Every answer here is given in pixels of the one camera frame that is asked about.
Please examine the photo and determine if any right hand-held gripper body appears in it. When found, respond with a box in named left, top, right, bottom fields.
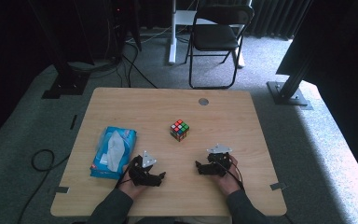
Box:
left=206, top=143, right=233, bottom=177

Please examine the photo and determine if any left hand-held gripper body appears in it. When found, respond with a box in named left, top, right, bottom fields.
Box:
left=128, top=150, right=158, bottom=188

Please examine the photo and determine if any white wet wipe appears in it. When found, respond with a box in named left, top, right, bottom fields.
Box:
left=105, top=130, right=126, bottom=173

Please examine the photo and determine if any blue wet wipes pack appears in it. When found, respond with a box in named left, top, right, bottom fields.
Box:
left=89, top=125, right=138, bottom=181

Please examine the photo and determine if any colourful puzzle cube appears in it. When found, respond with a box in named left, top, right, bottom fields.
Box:
left=170, top=119, right=190, bottom=143

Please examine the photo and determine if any person's left hand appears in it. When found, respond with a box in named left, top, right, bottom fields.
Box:
left=117, top=164, right=147, bottom=200

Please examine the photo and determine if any person's right hand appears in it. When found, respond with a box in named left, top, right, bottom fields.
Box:
left=213, top=154, right=242, bottom=197

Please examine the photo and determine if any black metal stand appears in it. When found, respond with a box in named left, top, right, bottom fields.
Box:
left=266, top=0, right=314, bottom=111
left=27, top=0, right=91, bottom=100

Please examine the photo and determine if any black folding chair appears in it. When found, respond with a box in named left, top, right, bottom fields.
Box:
left=185, top=3, right=255, bottom=91

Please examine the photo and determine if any black computer tower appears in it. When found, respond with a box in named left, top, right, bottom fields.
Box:
left=104, top=0, right=143, bottom=61

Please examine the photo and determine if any dark curtain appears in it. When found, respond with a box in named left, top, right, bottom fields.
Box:
left=248, top=0, right=312, bottom=41

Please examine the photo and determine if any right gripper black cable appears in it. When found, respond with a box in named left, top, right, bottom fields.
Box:
left=220, top=159, right=246, bottom=191

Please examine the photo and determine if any straight black floor cable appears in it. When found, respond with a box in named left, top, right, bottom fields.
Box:
left=121, top=41, right=158, bottom=90

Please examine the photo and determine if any looped black floor cable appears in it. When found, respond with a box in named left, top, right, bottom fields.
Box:
left=17, top=148, right=73, bottom=224

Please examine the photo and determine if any white floor cable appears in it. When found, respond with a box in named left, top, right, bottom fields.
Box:
left=126, top=26, right=172, bottom=45

